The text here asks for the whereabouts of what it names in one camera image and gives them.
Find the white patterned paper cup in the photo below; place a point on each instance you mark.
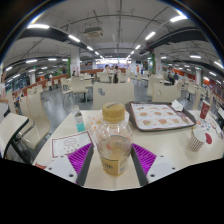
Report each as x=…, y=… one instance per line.
x=196, y=140

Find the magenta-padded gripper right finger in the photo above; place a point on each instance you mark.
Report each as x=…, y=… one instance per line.
x=146, y=160

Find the white paper napkin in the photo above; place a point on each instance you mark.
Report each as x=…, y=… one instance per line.
x=177, y=105

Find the beige chair with oval hole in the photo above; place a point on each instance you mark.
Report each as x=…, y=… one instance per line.
x=166, y=92
x=115, y=95

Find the red paper cup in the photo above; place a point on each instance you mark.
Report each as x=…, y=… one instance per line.
x=204, y=109

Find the colourful printed leaflet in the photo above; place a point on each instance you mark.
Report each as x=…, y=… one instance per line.
x=210, y=126

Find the ceiling air conditioner unit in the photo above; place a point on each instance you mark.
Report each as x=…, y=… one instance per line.
x=93, y=32

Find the white card with red border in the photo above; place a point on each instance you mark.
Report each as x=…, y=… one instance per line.
x=68, y=144

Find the ceiling lights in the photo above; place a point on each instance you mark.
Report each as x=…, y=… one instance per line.
x=37, y=26

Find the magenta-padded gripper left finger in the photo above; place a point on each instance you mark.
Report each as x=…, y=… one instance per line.
x=79, y=160

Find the small clear sanitizer bottle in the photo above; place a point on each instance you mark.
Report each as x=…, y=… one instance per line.
x=79, y=120

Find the printed paper tray liner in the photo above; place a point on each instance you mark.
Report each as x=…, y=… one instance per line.
x=160, y=115

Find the clear bottle yellow cap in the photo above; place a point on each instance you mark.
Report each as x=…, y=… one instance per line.
x=114, y=148

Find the person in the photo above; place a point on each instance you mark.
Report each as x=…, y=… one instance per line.
x=171, y=77
x=115, y=75

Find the beige seat black frame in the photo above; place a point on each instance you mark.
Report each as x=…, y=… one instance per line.
x=11, y=128

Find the beige canteen chairs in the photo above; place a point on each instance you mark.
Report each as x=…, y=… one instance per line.
x=78, y=86

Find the dark brown food tray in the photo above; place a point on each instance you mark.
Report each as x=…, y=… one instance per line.
x=128, y=110

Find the flat round red coaster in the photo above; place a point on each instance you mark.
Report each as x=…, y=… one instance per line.
x=209, y=138

